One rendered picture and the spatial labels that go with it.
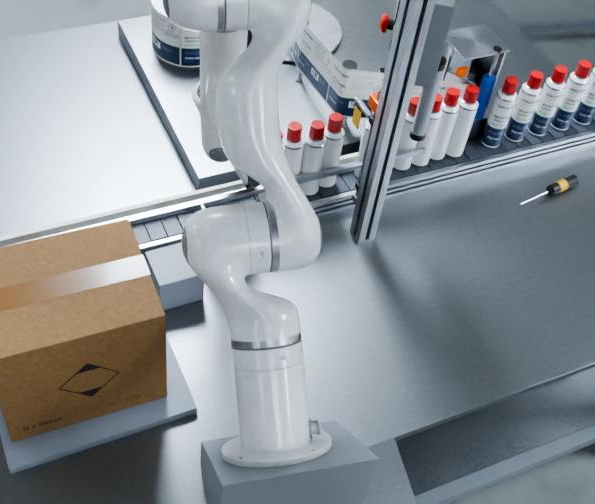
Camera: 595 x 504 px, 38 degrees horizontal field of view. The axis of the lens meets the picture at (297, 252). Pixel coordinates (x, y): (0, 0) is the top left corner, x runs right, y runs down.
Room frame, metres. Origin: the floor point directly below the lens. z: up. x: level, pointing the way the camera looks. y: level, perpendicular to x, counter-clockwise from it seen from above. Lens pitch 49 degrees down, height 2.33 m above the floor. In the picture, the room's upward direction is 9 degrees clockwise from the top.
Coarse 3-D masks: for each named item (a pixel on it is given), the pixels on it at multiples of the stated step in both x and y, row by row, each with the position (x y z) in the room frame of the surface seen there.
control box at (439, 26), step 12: (444, 0) 1.42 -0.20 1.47; (444, 12) 1.40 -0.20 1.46; (432, 24) 1.40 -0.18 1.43; (444, 24) 1.40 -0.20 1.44; (432, 36) 1.40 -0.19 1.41; (444, 36) 1.40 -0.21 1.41; (432, 48) 1.40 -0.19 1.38; (420, 60) 1.40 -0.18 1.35; (432, 60) 1.40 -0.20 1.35; (420, 72) 1.40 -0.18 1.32; (432, 72) 1.40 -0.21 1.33; (420, 84) 1.40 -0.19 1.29; (432, 84) 1.40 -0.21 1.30
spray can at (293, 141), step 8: (288, 128) 1.45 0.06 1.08; (296, 128) 1.45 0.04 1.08; (288, 136) 1.45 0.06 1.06; (296, 136) 1.45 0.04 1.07; (288, 144) 1.44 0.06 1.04; (296, 144) 1.44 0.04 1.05; (288, 152) 1.44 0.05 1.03; (296, 152) 1.44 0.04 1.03; (288, 160) 1.44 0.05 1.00; (296, 160) 1.44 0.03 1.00; (296, 168) 1.44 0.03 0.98; (296, 176) 1.44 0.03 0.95
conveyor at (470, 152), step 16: (576, 128) 1.87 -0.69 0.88; (592, 128) 1.88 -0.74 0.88; (480, 144) 1.74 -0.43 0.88; (512, 144) 1.76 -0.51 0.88; (528, 144) 1.77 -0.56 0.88; (448, 160) 1.66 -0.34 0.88; (464, 160) 1.67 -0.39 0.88; (352, 176) 1.55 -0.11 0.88; (400, 176) 1.57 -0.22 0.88; (320, 192) 1.47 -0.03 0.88; (336, 192) 1.48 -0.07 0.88; (144, 224) 1.29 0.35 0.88; (160, 224) 1.29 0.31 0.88; (176, 224) 1.30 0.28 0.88; (144, 240) 1.24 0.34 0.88
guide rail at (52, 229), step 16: (352, 160) 1.58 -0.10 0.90; (192, 192) 1.37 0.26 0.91; (208, 192) 1.39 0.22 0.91; (224, 192) 1.41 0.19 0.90; (128, 208) 1.29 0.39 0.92; (144, 208) 1.31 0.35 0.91; (64, 224) 1.22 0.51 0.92; (80, 224) 1.23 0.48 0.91; (0, 240) 1.15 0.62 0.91; (16, 240) 1.16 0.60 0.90
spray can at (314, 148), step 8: (320, 120) 1.49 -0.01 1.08; (312, 128) 1.47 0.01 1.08; (320, 128) 1.47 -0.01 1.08; (312, 136) 1.46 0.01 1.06; (320, 136) 1.46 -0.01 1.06; (304, 144) 1.47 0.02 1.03; (312, 144) 1.46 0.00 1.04; (320, 144) 1.46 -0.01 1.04; (304, 152) 1.46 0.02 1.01; (312, 152) 1.45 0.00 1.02; (320, 152) 1.46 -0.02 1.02; (304, 160) 1.46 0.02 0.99; (312, 160) 1.45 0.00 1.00; (320, 160) 1.46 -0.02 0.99; (304, 168) 1.46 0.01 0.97; (312, 168) 1.45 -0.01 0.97; (320, 168) 1.46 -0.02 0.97; (304, 184) 1.45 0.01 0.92; (312, 184) 1.45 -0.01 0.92; (304, 192) 1.45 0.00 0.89; (312, 192) 1.46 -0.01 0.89
